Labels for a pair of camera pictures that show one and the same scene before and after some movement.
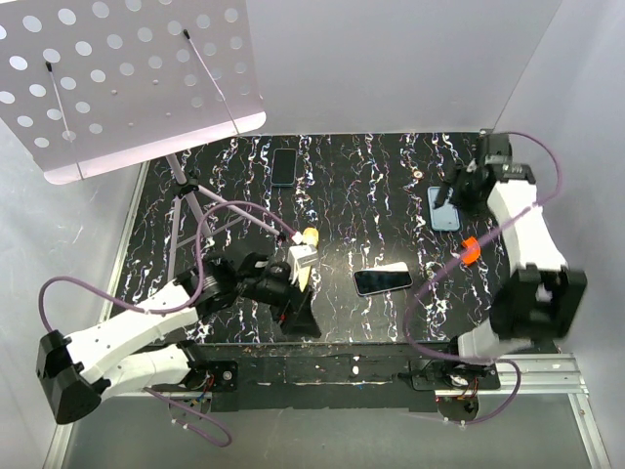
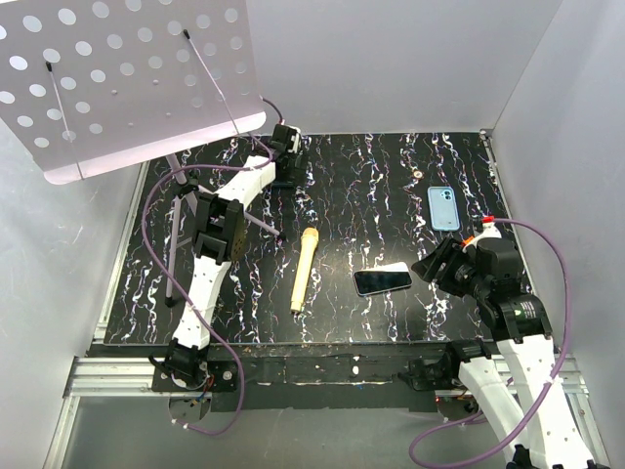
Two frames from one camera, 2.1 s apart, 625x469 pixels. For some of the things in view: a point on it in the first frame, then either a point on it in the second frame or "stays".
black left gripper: x=294 y=312 to x=295 y=173
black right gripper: x=452 y=176 to x=450 y=252
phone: x=444 y=218 stays
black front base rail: x=329 y=377 stays
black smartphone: x=382 y=277 stays
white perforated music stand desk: x=92 y=86 stays
